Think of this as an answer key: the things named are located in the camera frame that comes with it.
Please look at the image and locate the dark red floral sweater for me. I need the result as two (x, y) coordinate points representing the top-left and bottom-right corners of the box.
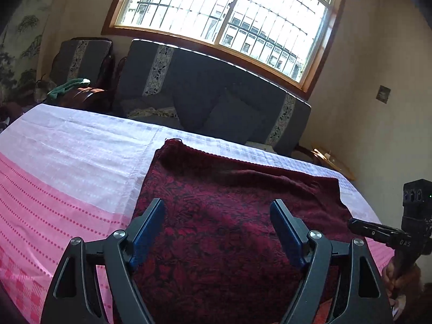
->
(134, 139), (353, 323)

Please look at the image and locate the green clothes hanger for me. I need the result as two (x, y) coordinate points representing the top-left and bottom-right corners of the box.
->
(46, 78), (91, 101)

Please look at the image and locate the person's right hand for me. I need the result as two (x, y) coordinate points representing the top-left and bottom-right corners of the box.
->
(382, 257), (423, 302)

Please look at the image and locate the pink white checkered bedspread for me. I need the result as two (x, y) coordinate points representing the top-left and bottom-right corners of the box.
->
(1, 104), (378, 323)

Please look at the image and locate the blue grey square cushion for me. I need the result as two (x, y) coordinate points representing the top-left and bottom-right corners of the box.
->
(174, 90), (264, 144)

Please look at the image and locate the blue grey padded headboard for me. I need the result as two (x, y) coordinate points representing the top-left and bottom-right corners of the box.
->
(114, 39), (311, 156)

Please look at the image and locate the blue cushioned wooden armchair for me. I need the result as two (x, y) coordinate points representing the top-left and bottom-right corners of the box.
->
(44, 37), (115, 113)

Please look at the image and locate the wooden framed window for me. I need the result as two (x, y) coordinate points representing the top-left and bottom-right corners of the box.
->
(102, 0), (346, 100)

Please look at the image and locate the painted folding screen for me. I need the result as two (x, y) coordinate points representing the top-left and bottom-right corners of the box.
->
(1, 0), (50, 103)

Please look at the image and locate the dark wall switch plate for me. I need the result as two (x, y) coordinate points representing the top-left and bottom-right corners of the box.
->
(376, 86), (391, 104)

